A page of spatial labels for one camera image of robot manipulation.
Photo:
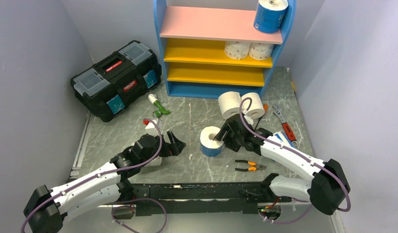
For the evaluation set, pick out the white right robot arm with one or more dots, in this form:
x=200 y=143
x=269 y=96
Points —
x=321 y=183

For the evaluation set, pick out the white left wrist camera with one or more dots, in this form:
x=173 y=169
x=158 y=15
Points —
x=151 y=129

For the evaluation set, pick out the blue cartoon roll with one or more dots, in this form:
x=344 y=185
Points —
x=269 y=15

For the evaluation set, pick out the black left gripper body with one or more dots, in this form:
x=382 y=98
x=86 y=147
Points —
x=167 y=149

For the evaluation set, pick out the plain white roll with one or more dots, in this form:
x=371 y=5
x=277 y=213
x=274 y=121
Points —
x=255 y=109
x=229 y=103

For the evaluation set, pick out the black toolbox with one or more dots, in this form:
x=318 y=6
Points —
x=112 y=84

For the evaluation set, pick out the white dotted roll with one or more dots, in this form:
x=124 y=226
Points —
x=237 y=50

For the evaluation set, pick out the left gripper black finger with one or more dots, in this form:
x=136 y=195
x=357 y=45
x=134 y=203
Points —
x=173 y=139
x=177 y=147

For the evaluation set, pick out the blue shelf unit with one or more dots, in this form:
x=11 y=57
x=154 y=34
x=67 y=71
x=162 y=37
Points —
x=191 y=44

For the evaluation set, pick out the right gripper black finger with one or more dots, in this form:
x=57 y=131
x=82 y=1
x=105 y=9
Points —
x=225 y=133
x=231 y=144

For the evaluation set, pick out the orange handled pliers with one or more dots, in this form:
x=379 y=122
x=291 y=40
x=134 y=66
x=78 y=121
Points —
x=253 y=166

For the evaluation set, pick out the red handled adjustable wrench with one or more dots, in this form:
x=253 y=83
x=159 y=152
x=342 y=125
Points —
x=287 y=129

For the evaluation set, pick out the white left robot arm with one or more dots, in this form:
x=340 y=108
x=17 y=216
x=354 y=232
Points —
x=48 y=208

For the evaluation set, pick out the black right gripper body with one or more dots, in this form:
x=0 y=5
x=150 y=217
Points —
x=235 y=138

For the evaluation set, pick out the green pipe valve fitting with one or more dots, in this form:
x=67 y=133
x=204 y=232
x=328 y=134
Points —
x=160 y=109

